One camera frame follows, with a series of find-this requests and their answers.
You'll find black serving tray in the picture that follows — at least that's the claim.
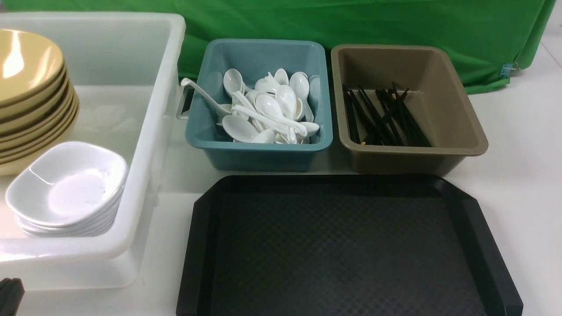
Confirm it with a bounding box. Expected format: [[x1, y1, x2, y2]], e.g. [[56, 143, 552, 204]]
[[175, 175, 524, 316]]

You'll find white ladle spoon on rim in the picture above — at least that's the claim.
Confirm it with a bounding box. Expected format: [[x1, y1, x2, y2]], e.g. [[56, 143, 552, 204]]
[[180, 78, 232, 117]]

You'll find green cloth backdrop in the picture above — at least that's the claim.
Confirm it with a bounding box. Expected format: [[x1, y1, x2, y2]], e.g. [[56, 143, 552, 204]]
[[3, 0, 555, 94]]

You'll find large white plastic tub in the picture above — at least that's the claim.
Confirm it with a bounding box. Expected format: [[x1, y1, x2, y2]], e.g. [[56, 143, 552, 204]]
[[0, 12, 185, 292]]

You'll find pile of white spoons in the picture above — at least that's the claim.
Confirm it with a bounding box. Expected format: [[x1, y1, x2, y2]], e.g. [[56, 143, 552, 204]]
[[216, 68, 321, 144]]

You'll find brown plastic bin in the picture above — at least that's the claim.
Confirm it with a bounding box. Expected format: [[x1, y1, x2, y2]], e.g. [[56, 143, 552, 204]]
[[331, 44, 488, 176]]

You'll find stack of white dishes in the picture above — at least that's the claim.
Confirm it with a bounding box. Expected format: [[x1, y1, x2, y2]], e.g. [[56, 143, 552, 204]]
[[5, 141, 129, 238]]

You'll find teal plastic bin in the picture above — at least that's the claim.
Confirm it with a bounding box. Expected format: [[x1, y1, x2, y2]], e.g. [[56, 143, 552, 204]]
[[185, 39, 334, 172]]

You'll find pile of black chopsticks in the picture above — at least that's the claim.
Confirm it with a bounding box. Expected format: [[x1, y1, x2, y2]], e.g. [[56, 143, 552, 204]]
[[342, 83, 432, 147]]

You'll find stack of tan bowls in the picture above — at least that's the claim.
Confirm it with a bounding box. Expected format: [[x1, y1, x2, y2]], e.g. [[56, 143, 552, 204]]
[[0, 29, 80, 176]]

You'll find black object bottom left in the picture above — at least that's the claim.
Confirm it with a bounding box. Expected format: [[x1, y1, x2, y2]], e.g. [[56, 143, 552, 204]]
[[0, 278, 25, 316]]

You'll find blue binder clip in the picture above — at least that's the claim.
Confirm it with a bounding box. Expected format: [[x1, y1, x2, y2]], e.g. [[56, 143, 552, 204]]
[[499, 62, 521, 79]]

